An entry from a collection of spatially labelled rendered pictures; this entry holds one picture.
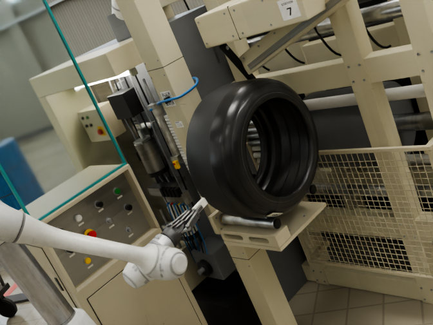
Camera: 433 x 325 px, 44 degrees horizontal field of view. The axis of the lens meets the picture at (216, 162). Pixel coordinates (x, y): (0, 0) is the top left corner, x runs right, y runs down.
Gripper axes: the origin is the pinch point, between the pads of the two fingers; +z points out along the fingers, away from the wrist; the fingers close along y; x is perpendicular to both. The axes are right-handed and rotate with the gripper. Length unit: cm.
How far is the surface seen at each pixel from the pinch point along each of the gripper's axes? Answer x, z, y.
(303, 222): 40, 37, -8
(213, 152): -14.3, 15.8, -4.1
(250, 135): 14, 72, 37
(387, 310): 125, 62, -6
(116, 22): -65, 69, 86
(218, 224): 28.7, 18.8, 25.9
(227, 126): -20.7, 24.0, -9.3
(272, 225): 28.1, 20.9, -7.2
